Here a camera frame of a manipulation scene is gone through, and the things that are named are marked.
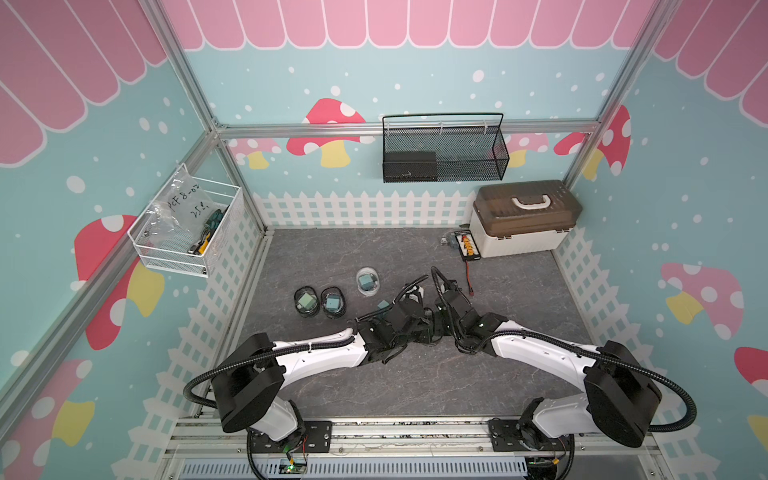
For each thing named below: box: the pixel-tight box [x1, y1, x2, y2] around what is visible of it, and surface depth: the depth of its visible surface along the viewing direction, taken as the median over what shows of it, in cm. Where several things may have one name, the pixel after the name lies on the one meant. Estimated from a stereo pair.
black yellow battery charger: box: [454, 230, 482, 261], surface depth 115 cm
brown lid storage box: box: [470, 180, 583, 258], surface depth 103 cm
